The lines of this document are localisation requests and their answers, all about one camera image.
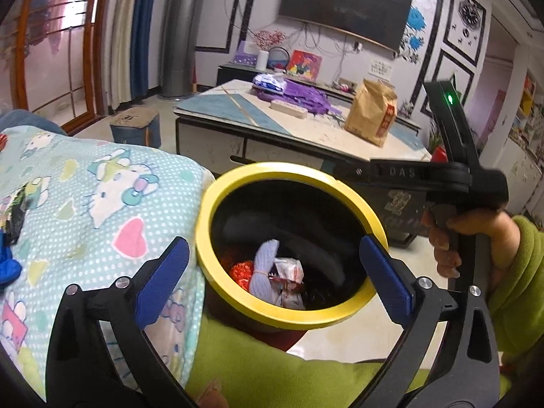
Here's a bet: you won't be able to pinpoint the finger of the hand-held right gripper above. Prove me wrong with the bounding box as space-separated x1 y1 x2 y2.
370 158 430 188

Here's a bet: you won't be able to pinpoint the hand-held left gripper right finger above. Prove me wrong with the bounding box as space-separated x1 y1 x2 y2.
353 234 502 408

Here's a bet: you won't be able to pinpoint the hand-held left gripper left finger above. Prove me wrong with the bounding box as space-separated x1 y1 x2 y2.
46 236 190 408

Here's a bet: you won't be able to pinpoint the white plastic bag red print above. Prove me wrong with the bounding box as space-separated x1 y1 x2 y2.
272 257 307 311

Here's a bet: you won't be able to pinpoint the yellow rimmed black bin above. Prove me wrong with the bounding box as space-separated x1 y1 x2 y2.
195 162 391 351

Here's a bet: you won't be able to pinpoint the white foam fruit net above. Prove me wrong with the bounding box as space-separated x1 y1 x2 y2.
249 239 281 307

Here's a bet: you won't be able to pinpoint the blue plastic piece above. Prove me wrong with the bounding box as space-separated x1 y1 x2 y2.
0 229 22 290

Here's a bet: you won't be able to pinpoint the dark yellow snack wrapper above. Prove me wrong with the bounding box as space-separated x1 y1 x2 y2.
0 187 33 245

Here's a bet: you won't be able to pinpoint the person's right forearm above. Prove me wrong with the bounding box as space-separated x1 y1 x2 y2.
487 215 544 366

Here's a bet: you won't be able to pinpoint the person's right hand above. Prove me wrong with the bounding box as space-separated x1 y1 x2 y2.
421 210 524 281

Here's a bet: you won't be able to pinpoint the potted plant red pot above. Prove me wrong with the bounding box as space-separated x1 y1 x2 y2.
427 119 449 165

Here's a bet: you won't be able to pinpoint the brown paper bag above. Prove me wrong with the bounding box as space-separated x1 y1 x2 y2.
343 79 398 147

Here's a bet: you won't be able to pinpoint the purple backpack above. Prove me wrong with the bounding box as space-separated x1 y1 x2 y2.
255 79 345 116

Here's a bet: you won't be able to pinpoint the white power strip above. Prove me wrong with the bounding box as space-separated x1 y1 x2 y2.
270 99 309 119

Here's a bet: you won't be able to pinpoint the person's green clothing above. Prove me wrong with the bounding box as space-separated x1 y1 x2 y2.
185 314 511 408

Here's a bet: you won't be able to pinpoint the colourful painting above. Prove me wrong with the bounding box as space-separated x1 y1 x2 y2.
286 50 322 78

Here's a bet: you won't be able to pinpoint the blue white tissue pack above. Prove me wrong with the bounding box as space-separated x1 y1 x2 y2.
252 72 286 94

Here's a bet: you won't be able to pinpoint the small blue padded stool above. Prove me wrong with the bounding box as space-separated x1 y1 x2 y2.
109 107 161 149

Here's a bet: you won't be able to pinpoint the round framed ornament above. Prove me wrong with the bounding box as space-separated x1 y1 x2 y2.
268 47 291 71

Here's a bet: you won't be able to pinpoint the red artificial flower branches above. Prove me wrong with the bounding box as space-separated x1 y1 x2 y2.
253 29 286 52

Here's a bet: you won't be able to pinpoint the blue white coffee table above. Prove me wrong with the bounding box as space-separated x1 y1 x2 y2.
173 79 428 248

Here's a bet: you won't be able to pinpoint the purple box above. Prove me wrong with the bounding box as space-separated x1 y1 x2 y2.
235 40 258 67

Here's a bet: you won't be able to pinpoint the dark television cabinet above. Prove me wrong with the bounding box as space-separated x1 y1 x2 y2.
216 63 421 137

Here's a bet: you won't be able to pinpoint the wooden framed glass sliding door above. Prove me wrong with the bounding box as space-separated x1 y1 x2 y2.
0 0 116 116

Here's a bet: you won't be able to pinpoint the dark blue curtain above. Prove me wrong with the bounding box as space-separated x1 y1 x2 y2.
130 0 171 103

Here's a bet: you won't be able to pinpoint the silver tower air conditioner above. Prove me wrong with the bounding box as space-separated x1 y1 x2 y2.
159 0 209 99

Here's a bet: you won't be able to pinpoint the beige curtain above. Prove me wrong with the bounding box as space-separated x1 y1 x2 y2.
113 0 146 105

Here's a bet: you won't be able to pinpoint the black wall clock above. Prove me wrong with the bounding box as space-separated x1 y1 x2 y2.
458 0 486 29

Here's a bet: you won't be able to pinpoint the wall mounted black television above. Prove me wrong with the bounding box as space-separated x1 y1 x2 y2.
278 0 414 52

